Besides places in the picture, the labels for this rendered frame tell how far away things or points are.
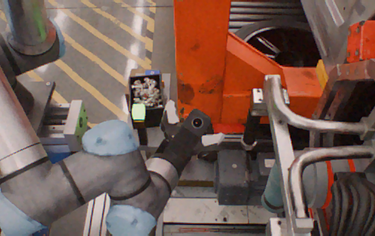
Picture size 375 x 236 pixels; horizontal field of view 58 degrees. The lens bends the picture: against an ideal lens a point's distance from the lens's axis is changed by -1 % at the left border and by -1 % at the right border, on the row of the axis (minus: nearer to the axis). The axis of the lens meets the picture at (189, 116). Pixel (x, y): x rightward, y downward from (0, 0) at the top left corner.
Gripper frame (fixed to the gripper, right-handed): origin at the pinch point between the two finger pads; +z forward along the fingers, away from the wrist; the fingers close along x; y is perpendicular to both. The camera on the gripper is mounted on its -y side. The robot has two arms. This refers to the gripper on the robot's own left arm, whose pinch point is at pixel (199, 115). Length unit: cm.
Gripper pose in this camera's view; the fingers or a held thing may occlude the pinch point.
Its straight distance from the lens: 80.8
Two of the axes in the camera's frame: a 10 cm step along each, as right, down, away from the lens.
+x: 8.4, 5.4, -0.2
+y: -4.3, 6.9, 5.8
